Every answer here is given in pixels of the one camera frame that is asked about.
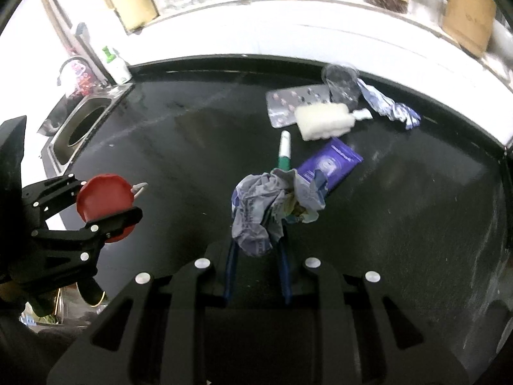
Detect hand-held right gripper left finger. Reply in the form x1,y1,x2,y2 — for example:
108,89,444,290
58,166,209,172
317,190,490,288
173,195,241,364
46,238,241,385

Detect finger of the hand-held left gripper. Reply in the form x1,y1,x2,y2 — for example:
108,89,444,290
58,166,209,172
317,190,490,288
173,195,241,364
22,173,87,225
31,207,144,277

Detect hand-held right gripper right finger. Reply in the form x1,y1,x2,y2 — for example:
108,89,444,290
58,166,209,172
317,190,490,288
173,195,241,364
276,241,469,385

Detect red toy bucket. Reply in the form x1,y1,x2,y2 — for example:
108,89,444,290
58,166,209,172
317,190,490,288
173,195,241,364
76,174,149,243

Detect grey blue paper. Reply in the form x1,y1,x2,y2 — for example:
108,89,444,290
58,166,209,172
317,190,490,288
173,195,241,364
231,168,327,257

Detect metal faucet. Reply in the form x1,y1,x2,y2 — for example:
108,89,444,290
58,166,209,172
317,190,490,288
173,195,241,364
56,57,109,89

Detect stainless steel sink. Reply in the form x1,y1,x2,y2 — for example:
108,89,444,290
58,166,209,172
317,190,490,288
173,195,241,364
40,83,135,177

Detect blue squeeze tube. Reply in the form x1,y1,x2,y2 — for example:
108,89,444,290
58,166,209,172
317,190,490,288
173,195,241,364
299,136,365,193

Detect green white marker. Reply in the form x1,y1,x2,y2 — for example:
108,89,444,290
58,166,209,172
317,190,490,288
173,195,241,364
274,129,294,171

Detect green capped dish soap bottle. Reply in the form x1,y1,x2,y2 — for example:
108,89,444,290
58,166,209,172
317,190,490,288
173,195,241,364
100,46,132,86

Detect kitchen sponge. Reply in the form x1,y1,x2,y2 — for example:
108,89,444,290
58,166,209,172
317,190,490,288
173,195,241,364
294,102,355,142

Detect silver blister pack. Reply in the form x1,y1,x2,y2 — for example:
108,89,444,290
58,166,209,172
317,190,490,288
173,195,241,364
265,85,333,129

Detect blue white crumpled wrapper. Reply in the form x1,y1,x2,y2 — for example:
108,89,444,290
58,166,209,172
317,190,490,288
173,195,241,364
357,78,421,130

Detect clear plastic cup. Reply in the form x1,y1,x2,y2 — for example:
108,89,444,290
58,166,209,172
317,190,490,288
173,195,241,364
321,63,361,111

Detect cardboard box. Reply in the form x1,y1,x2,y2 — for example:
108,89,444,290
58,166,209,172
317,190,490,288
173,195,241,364
441,0,498,59

